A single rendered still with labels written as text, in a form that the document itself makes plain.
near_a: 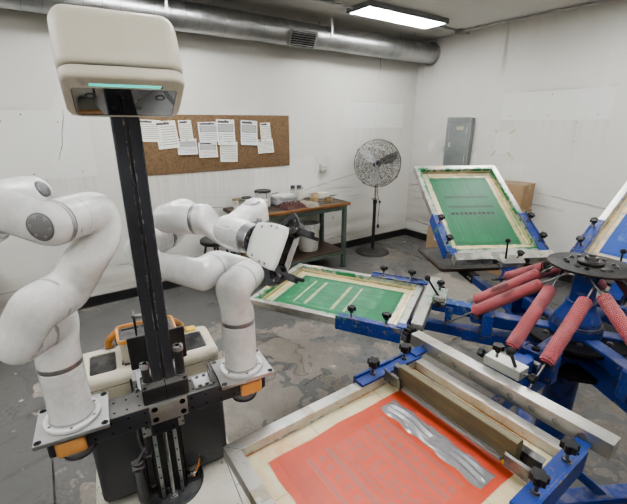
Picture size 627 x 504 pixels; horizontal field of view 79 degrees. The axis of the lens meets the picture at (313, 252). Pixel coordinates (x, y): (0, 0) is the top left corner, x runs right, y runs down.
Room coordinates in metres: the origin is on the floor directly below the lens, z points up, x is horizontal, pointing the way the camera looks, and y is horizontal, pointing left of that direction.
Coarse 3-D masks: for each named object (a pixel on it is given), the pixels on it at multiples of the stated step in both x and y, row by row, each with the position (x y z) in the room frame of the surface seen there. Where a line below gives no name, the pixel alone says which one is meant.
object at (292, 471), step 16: (384, 400) 1.05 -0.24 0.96; (400, 400) 1.05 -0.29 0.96; (352, 416) 0.98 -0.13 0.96; (368, 416) 0.98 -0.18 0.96; (384, 416) 0.98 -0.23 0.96; (432, 416) 0.98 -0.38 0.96; (336, 432) 0.91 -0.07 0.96; (352, 432) 0.91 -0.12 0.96; (304, 448) 0.85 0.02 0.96; (320, 448) 0.85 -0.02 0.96; (272, 464) 0.80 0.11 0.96; (288, 464) 0.80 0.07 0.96; (304, 464) 0.80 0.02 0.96; (288, 480) 0.75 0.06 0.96; (304, 480) 0.75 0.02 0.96; (320, 480) 0.75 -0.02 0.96; (304, 496) 0.71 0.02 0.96; (320, 496) 0.71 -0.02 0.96
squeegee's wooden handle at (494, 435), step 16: (400, 368) 1.09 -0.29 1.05; (416, 384) 1.03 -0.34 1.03; (432, 384) 1.00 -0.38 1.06; (432, 400) 0.98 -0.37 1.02; (448, 400) 0.94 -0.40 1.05; (448, 416) 0.93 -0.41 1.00; (464, 416) 0.89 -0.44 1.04; (480, 416) 0.86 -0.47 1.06; (480, 432) 0.85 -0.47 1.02; (496, 432) 0.81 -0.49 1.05; (496, 448) 0.81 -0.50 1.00; (512, 448) 0.78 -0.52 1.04
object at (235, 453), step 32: (352, 384) 1.09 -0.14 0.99; (384, 384) 1.14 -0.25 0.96; (448, 384) 1.11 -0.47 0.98; (288, 416) 0.94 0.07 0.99; (320, 416) 0.97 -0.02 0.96; (512, 416) 0.94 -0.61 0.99; (224, 448) 0.82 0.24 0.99; (256, 448) 0.84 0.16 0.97; (544, 448) 0.84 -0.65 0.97; (256, 480) 0.72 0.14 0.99
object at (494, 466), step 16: (448, 432) 0.91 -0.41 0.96; (464, 448) 0.85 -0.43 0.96; (480, 448) 0.85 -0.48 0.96; (448, 464) 0.80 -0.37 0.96; (480, 464) 0.80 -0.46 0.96; (496, 464) 0.80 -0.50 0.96; (464, 480) 0.75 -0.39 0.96; (496, 480) 0.75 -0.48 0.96; (464, 496) 0.71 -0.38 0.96; (480, 496) 0.71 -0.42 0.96
